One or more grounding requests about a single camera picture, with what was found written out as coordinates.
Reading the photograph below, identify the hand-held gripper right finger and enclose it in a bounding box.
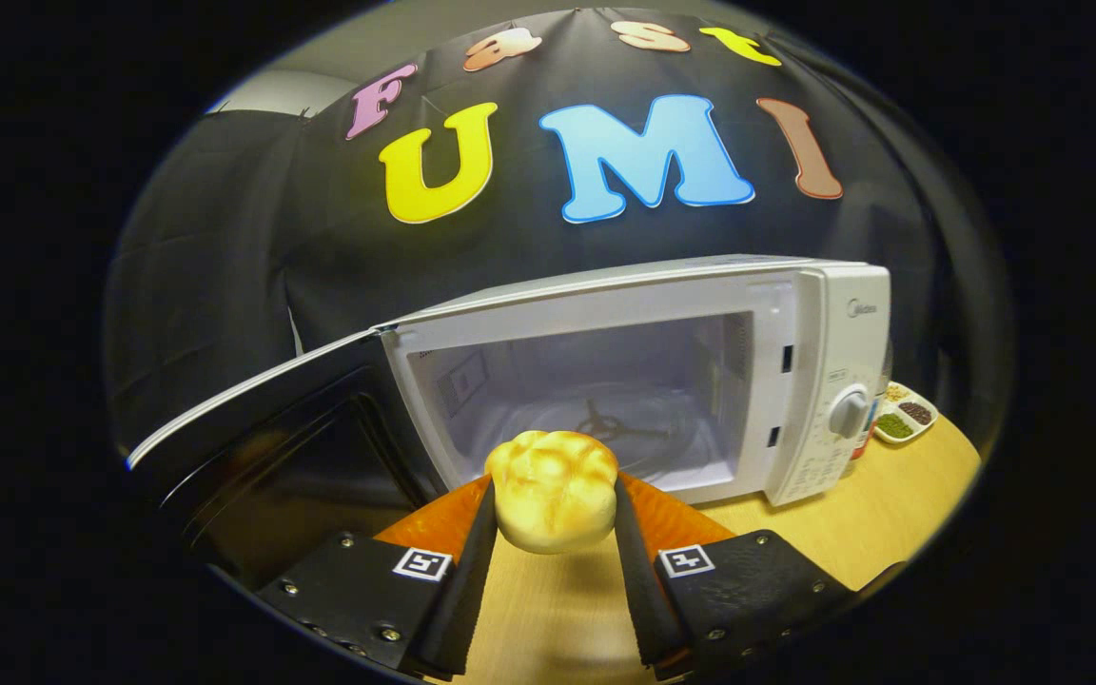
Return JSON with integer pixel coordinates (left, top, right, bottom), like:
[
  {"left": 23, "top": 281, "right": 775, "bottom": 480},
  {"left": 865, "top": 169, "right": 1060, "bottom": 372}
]
[{"left": 613, "top": 473, "right": 858, "bottom": 678}]

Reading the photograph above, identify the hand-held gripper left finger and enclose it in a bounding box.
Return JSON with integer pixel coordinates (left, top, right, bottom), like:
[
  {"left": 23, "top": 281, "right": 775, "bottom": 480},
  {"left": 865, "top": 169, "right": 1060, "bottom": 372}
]
[{"left": 258, "top": 476, "right": 501, "bottom": 681}]

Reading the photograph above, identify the golden bread bun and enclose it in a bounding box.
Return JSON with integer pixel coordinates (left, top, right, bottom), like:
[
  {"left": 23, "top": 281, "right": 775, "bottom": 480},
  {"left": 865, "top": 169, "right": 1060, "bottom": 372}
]
[{"left": 484, "top": 430, "right": 619, "bottom": 555}]

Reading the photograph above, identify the white microwave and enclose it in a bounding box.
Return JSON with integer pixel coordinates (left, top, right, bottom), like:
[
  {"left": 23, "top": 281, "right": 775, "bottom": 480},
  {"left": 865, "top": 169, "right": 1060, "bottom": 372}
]
[{"left": 127, "top": 254, "right": 892, "bottom": 581}]

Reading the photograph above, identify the clear plastic bottle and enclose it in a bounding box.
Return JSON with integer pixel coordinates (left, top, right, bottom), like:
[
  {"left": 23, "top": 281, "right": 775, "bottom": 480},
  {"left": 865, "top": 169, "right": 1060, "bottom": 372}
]
[{"left": 851, "top": 342, "right": 894, "bottom": 461}]

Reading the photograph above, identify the white divided dish with beans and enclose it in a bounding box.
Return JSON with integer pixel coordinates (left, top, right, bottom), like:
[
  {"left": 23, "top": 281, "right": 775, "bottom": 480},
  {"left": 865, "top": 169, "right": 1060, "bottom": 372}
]
[{"left": 873, "top": 382, "right": 939, "bottom": 446}]

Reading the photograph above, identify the black backdrop cloth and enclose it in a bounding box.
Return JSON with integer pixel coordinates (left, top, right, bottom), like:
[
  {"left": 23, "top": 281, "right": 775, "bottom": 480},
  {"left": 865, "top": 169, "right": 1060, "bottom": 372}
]
[{"left": 106, "top": 8, "right": 1015, "bottom": 458}]

